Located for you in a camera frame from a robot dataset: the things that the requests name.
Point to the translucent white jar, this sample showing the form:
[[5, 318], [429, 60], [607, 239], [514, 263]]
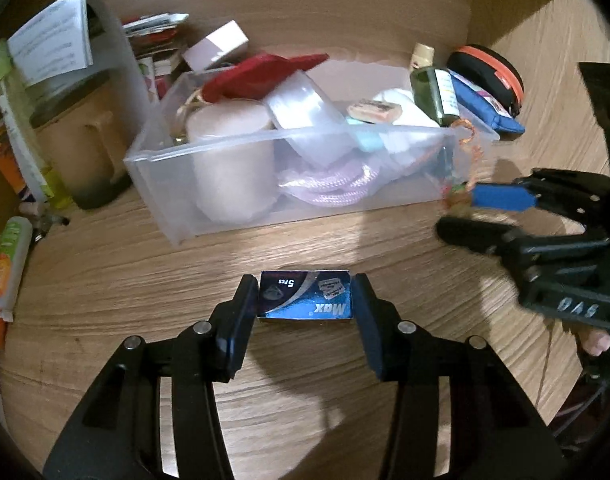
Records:
[[305, 105]]

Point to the white paper booklet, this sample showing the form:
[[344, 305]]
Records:
[[50, 35]]

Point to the black orange zip case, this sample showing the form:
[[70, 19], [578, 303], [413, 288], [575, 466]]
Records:
[[490, 67]]

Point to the green white carton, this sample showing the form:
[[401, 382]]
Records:
[[2, 57]]

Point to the beige printed eraser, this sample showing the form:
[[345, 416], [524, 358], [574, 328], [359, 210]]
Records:
[[375, 111]]

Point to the small blue box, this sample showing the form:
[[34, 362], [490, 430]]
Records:
[[305, 300]]

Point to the clear plastic container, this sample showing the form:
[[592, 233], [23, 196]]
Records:
[[415, 190]]

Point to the orange book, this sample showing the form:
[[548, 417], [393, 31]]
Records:
[[5, 160]]

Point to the stack of books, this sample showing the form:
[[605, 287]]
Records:
[[155, 35]]

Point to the red pouch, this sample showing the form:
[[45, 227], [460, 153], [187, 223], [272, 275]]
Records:
[[255, 77]]

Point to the blue zip pouch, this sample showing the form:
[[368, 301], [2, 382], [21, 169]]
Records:
[[490, 115]]

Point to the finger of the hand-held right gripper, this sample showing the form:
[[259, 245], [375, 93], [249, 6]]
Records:
[[500, 197], [475, 232]]

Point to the pink white box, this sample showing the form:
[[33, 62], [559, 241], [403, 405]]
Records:
[[215, 47]]

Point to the green glass bottle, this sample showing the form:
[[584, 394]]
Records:
[[435, 95]]

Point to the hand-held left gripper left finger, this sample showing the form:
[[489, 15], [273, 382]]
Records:
[[232, 335]]

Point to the tan twine bundle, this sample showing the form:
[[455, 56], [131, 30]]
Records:
[[187, 110]]

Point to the tan mug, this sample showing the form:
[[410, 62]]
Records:
[[70, 150]]

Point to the person's right hand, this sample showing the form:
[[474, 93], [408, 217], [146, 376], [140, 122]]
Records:
[[597, 344]]

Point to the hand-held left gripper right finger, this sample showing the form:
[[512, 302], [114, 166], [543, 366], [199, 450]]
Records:
[[370, 335]]

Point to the orange green tube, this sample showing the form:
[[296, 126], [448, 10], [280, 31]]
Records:
[[7, 260]]

